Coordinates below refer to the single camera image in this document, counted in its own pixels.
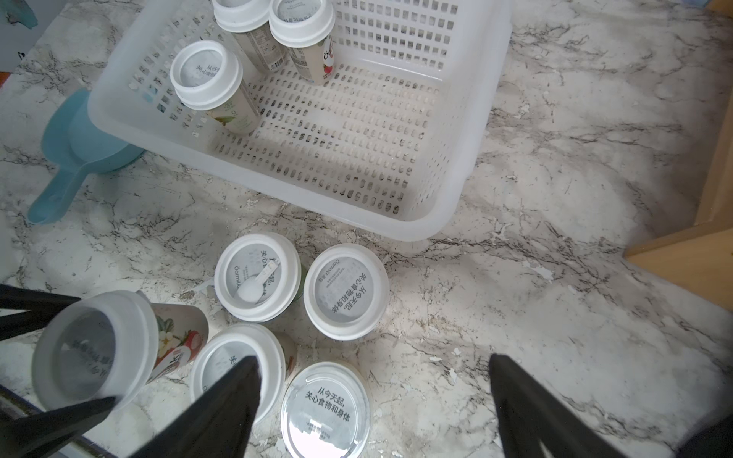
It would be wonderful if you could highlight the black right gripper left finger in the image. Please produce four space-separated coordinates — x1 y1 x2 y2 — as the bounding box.
135 356 262 458

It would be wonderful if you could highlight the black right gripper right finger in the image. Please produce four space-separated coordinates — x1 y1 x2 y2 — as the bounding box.
489 354 623 457

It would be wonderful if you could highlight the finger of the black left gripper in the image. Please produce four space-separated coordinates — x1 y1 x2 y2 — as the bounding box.
1 397 116 457
1 284 80 341

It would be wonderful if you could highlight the yogurt cup without cap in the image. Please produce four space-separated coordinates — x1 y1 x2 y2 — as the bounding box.
280 361 371 457

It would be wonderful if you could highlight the white plastic perforated basket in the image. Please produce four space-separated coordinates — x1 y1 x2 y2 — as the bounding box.
88 1 513 242

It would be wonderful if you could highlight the wooden corner shelf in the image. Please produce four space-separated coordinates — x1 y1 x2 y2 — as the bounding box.
624 107 732 311

